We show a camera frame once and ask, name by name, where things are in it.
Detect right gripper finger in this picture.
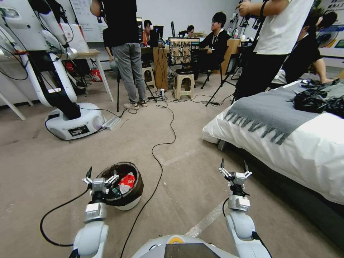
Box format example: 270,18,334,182
219,158,235,182
243,160,253,180

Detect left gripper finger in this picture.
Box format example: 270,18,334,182
82,166,94,186
105,168,120,187

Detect round brown white trash bin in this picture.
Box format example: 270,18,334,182
95,161,144,211

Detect black plastic garbage bags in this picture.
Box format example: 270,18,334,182
286,78,344,119

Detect red white carton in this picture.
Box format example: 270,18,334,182
119,173,137,189

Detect silver metal box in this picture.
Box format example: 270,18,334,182
102,116,123,131

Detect white wheeled robot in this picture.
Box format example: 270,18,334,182
0,0,108,141

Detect grey fringed blanket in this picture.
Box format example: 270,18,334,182
224,86,321,146

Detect white bed duvet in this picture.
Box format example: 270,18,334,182
202,80,344,206

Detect dark bed base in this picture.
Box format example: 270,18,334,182
217,139,344,244

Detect white robot front shell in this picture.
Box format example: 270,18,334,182
131,234,242,258

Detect black tripod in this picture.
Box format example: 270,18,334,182
115,70,158,113
205,52,242,107

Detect beige plastic stool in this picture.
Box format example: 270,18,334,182
141,65,157,90
172,70,196,100

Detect white table legs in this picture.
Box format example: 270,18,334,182
0,92,35,121

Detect red white bag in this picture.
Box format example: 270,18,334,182
90,67,104,83

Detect wooden desk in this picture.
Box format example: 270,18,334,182
140,46,171,91

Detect white wooden-top table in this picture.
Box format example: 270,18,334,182
57,49,115,103

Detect computer monitor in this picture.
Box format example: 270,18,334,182
167,37,201,67

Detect white paper bag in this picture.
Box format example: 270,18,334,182
59,22,90,53

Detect black laptop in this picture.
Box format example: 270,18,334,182
152,25,164,40

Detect whiteboard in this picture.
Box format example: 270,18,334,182
69,0,109,43

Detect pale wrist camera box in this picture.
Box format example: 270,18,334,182
92,177,106,192
234,172,247,186

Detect long black floor cable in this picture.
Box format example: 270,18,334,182
119,96,177,258

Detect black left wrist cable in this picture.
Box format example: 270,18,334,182
39,188,91,247

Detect colourful wall poster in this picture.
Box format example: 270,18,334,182
314,0,344,57

